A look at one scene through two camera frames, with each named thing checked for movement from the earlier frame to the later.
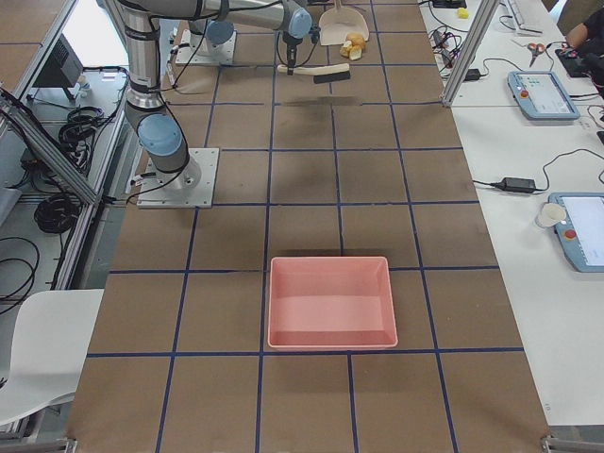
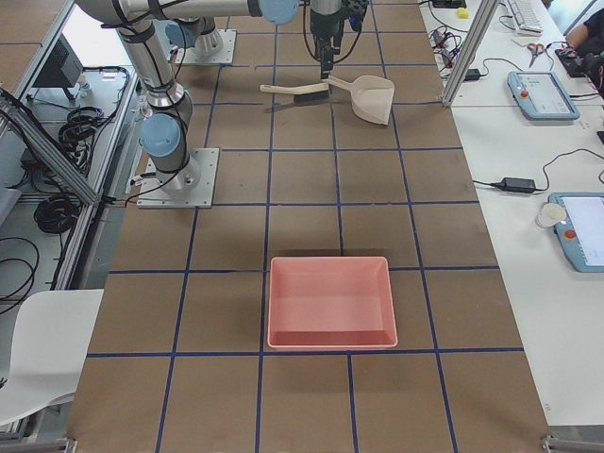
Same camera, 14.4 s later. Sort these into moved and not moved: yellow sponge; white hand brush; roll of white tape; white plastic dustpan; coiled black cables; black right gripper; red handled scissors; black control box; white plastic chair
Moved: white plastic dustpan; white hand brush; black right gripper
Not moved: red handled scissors; yellow sponge; white plastic chair; black control box; roll of white tape; coiled black cables
